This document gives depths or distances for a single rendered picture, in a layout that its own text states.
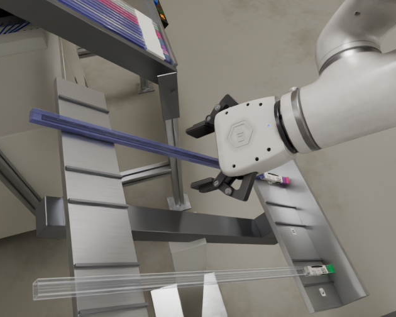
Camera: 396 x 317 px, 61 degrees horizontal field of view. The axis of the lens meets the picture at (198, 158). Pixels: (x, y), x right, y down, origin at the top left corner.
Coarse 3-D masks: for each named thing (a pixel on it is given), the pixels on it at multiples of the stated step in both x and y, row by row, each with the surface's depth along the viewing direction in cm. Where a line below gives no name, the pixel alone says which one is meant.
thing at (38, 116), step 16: (32, 112) 37; (48, 112) 38; (64, 128) 39; (80, 128) 40; (96, 128) 42; (128, 144) 45; (144, 144) 46; (160, 144) 48; (192, 160) 53; (208, 160) 55; (256, 176) 63
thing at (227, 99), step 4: (224, 96) 53; (228, 96) 52; (224, 100) 53; (228, 100) 52; (232, 100) 52; (220, 104) 53; (224, 104) 52; (228, 104) 52; (232, 104) 52; (236, 104) 51; (224, 108) 53
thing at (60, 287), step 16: (176, 272) 37; (192, 272) 38; (208, 272) 40; (224, 272) 42; (240, 272) 44; (256, 272) 46; (272, 272) 48; (288, 272) 51; (304, 272) 54; (48, 288) 27; (64, 288) 28; (80, 288) 29; (96, 288) 30; (112, 288) 31; (128, 288) 32; (144, 288) 33; (160, 288) 35
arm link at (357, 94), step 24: (360, 48) 40; (336, 72) 40; (360, 72) 38; (384, 72) 36; (312, 96) 40; (336, 96) 39; (360, 96) 37; (384, 96) 36; (312, 120) 40; (336, 120) 39; (360, 120) 38; (384, 120) 37; (336, 144) 42
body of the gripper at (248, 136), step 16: (272, 96) 46; (224, 112) 49; (240, 112) 48; (256, 112) 46; (272, 112) 45; (224, 128) 49; (240, 128) 47; (256, 128) 45; (272, 128) 44; (224, 144) 48; (240, 144) 46; (256, 144) 45; (272, 144) 44; (288, 144) 43; (224, 160) 47; (240, 160) 46; (256, 160) 45; (272, 160) 44; (288, 160) 45; (240, 176) 50
